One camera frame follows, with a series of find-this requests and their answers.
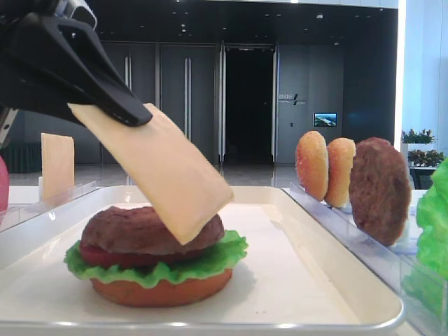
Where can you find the clear long rail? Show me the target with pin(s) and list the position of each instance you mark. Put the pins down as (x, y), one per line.
(26, 203)
(391, 264)

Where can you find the green lettuce leaf on tray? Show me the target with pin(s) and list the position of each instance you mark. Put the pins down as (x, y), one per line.
(214, 261)

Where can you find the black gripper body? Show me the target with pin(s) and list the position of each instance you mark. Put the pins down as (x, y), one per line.
(18, 89)

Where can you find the brown meat patty on tray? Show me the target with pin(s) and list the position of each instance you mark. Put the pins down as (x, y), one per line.
(140, 230)

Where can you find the potted plants planter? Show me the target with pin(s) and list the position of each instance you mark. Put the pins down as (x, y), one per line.
(419, 148)

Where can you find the bottom bun in burger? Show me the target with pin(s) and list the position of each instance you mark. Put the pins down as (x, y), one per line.
(165, 294)

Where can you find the golden bun half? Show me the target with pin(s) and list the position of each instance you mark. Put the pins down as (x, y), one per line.
(341, 152)
(312, 164)

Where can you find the orange cheese slice outer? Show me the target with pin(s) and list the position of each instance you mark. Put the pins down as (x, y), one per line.
(57, 155)

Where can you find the pale yellow cheese slice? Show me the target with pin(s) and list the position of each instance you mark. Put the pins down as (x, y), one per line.
(185, 189)

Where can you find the golden bun half near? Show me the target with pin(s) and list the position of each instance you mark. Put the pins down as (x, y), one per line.
(341, 152)

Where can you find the clear long rail right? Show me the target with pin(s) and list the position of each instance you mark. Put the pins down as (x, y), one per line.
(391, 264)

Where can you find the wall display screen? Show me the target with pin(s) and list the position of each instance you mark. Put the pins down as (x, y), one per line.
(325, 120)

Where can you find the golden bun half far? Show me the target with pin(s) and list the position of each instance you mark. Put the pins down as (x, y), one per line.
(312, 164)

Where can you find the brown meat patty standing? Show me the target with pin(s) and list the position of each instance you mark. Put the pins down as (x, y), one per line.
(379, 190)

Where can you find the clear long rail left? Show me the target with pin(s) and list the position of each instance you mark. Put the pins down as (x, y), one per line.
(26, 203)

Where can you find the green lettuce leaf standing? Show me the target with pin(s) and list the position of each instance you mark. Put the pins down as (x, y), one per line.
(432, 224)

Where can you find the red tomato slice standing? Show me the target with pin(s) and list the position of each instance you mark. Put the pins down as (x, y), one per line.
(4, 185)

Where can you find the white rectangular serving tray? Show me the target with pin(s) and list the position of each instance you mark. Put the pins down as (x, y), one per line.
(296, 279)

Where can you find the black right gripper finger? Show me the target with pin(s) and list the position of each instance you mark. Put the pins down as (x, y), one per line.
(67, 57)

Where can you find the red tomato slice in burger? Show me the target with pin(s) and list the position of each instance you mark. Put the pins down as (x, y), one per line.
(95, 256)

